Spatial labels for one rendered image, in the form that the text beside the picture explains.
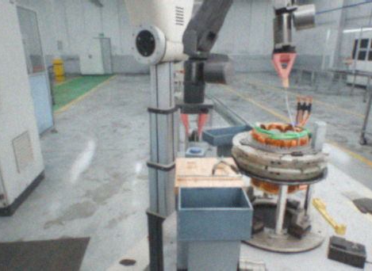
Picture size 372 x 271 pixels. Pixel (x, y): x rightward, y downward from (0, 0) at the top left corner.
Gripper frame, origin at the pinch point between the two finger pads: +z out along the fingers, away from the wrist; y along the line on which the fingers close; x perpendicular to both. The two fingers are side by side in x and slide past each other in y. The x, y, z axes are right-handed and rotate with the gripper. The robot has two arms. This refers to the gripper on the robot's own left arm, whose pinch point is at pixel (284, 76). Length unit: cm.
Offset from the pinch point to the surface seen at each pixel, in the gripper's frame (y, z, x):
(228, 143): 24.5, 20.9, 19.3
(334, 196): 41, 46, -26
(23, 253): 82, 94, 169
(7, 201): 114, 63, 214
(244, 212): -30, 38, 15
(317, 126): -1.0, 17.2, -9.1
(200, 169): -12.6, 29.7, 27.2
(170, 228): 5, 52, 41
